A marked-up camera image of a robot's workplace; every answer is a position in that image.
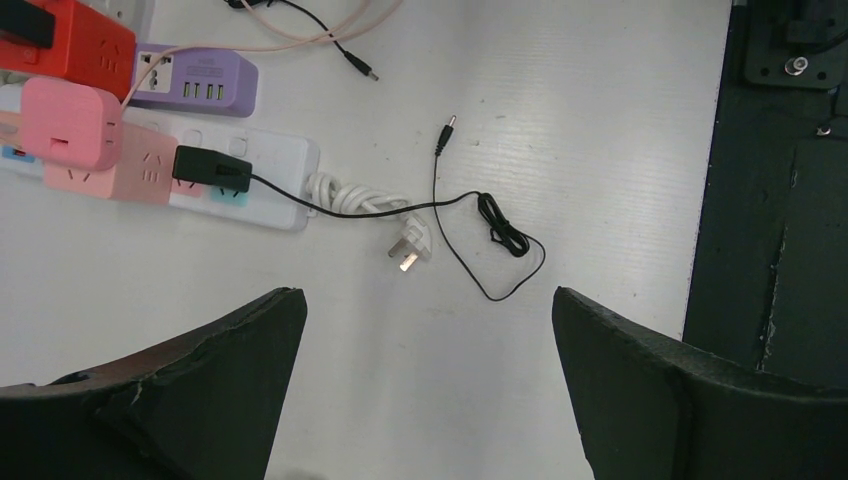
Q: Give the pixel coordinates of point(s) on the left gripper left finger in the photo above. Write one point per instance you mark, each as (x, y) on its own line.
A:
(203, 405)

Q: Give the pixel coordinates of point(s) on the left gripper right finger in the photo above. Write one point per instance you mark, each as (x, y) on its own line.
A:
(648, 406)

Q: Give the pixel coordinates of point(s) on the long white power strip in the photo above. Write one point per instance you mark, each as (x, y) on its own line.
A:
(289, 162)

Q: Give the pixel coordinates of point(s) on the pink cube socket adapter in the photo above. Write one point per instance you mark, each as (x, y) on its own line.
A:
(70, 124)

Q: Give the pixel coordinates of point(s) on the red cube socket adapter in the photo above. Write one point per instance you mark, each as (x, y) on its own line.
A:
(89, 48)

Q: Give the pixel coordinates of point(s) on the black plug on red cube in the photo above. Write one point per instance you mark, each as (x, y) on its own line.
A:
(24, 23)

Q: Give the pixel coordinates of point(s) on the light pink cube adapter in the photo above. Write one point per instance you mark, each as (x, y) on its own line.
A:
(143, 173)

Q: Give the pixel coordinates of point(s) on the purple power strip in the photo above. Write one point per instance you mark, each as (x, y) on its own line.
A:
(204, 81)

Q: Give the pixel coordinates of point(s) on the white cube adapter behind red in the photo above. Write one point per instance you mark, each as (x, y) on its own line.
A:
(136, 15)

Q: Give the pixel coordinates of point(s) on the black mounting base plate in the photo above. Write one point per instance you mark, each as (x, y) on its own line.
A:
(769, 280)

